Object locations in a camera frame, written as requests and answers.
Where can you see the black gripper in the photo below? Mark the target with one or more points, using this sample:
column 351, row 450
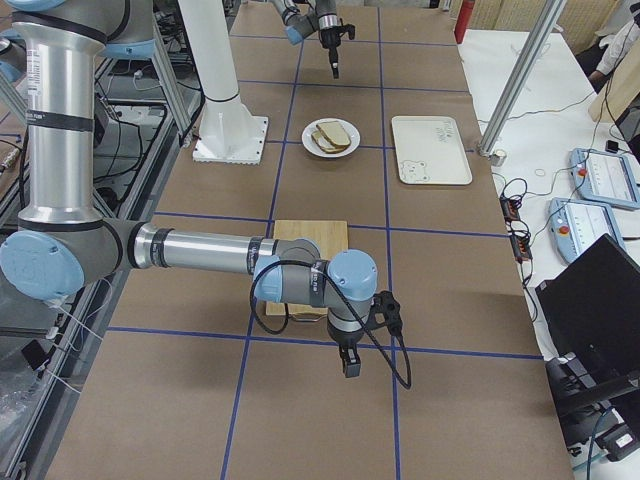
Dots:
column 331, row 39
column 346, row 339

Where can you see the bread slice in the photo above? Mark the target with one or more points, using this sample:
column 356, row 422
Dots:
column 334, row 132
column 324, row 144

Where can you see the white round plate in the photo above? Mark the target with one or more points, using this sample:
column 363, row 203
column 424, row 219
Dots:
column 311, row 147

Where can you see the wooden cutting board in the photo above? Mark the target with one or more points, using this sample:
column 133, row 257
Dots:
column 330, row 236

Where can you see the red cylinder bottle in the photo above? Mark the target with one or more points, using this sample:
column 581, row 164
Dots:
column 463, row 19

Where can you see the cream bear tray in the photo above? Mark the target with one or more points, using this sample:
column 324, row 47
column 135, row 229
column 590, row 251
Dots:
column 429, row 151

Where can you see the small metal cylinder weight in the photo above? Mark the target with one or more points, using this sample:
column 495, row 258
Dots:
column 498, row 158

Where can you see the black orange usb hub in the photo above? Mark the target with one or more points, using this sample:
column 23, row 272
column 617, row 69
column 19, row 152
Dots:
column 509, row 209

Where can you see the black laptop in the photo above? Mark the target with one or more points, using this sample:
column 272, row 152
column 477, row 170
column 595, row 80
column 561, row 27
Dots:
column 592, row 309

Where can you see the near teach pendant tablet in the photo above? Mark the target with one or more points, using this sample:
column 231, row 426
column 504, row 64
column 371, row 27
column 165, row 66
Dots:
column 577, row 224

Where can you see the teach pendant tablet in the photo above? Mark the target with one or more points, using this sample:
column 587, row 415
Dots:
column 604, row 177
column 577, row 224

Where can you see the small black device on table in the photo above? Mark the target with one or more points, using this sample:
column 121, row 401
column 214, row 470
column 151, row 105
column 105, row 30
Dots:
column 612, row 146

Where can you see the far teach pendant tablet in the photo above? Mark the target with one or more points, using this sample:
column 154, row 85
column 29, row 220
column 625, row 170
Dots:
column 604, row 177

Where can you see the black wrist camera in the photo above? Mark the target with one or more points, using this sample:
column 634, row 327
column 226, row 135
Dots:
column 347, row 29
column 385, row 313

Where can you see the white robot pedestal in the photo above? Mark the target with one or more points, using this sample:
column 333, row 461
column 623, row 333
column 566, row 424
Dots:
column 228, row 132

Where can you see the aluminium frame post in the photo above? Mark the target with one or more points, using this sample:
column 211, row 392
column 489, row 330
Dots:
column 524, row 64

